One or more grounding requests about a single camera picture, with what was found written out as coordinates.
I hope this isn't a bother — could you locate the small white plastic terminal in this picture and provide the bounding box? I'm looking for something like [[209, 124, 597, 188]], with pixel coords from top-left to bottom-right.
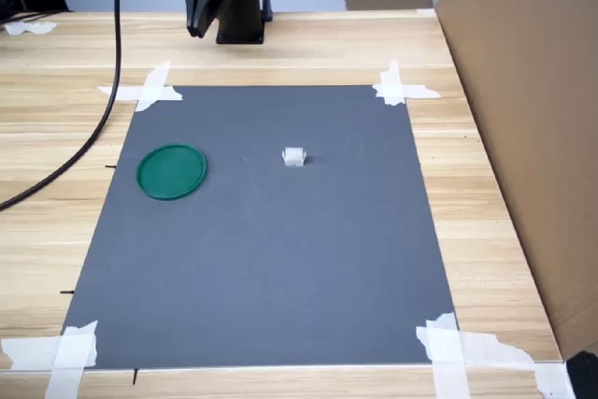
[[281, 146, 308, 168]]

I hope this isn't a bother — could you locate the round green lid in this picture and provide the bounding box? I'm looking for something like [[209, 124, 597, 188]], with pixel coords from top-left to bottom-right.
[[135, 143, 208, 202]]

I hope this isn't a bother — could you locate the crumpled white tape piece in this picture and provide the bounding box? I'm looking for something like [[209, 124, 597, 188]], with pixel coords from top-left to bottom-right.
[[3, 20, 58, 37]]

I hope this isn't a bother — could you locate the dark grey mat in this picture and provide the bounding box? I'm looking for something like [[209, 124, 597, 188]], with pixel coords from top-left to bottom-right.
[[61, 84, 462, 370]]

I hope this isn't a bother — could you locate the large brown cardboard partition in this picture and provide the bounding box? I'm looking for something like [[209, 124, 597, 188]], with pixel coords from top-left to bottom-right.
[[434, 0, 598, 361]]

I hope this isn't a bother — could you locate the black object at table corner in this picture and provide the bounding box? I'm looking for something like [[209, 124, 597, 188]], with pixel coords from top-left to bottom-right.
[[565, 350, 598, 399]]

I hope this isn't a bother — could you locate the thick black camera cable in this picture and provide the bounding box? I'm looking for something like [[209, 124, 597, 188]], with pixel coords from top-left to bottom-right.
[[0, 0, 128, 212]]

